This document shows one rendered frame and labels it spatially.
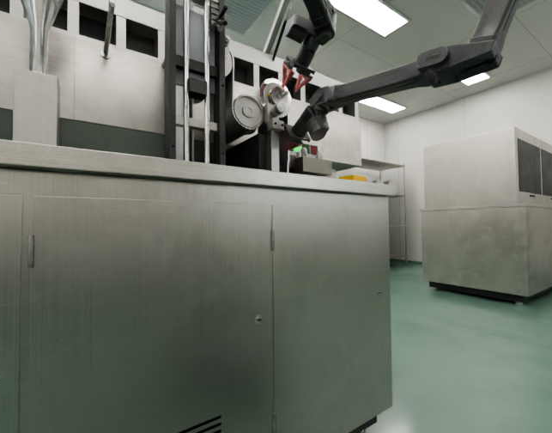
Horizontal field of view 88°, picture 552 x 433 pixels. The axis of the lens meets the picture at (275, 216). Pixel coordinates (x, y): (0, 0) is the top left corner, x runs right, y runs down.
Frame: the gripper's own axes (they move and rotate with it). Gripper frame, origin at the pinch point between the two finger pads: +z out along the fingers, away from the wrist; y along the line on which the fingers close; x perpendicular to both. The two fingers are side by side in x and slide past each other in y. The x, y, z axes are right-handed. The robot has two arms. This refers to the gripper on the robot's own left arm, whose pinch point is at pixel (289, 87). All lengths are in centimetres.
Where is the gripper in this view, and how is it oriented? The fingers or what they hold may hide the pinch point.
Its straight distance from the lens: 117.3
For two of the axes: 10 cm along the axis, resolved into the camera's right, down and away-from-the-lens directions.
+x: -3.7, -7.5, 5.5
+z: -4.3, 6.6, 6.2
